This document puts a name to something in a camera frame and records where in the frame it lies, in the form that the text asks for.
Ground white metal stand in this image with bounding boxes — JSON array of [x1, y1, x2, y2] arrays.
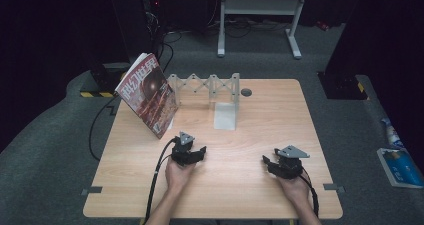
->
[[216, 0, 310, 60]]

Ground black cable bundle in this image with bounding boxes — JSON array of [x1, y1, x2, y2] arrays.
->
[[146, 30, 184, 75]]

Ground black yellow striped base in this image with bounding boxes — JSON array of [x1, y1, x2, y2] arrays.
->
[[79, 62, 131, 99]]

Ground red cover magazine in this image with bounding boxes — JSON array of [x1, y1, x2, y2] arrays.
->
[[114, 52, 180, 140]]

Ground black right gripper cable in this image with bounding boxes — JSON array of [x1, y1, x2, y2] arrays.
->
[[299, 165, 321, 218]]

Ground white and blue bag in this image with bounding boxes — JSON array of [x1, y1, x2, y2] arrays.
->
[[380, 117, 405, 150]]

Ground person's right hand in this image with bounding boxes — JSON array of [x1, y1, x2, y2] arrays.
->
[[275, 174, 312, 208]]

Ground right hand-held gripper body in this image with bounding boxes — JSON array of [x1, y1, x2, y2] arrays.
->
[[271, 144, 311, 181]]

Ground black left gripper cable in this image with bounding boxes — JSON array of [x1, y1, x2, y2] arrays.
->
[[142, 137, 178, 224]]

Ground black floor cable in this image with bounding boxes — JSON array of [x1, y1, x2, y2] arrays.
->
[[87, 94, 118, 162]]

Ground blue packet on floor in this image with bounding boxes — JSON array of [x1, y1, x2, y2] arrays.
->
[[376, 147, 424, 190]]

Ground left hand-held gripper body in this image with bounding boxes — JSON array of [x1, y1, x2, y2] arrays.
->
[[170, 131, 196, 168]]

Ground black base with yellow mark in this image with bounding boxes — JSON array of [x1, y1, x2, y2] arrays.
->
[[316, 71, 370, 101]]

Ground grey tape strip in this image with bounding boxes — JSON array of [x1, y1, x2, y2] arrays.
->
[[81, 186, 104, 197], [322, 182, 346, 195]]

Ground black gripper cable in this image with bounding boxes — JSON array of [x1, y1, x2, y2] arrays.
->
[[142, 137, 178, 224], [299, 165, 321, 218]]

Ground person's left hand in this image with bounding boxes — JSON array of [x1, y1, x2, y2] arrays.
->
[[164, 157, 198, 195]]

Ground white expandable book rack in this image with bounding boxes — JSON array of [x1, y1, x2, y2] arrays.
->
[[165, 72, 241, 131]]

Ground small red object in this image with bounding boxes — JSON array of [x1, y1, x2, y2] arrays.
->
[[315, 19, 331, 32]]

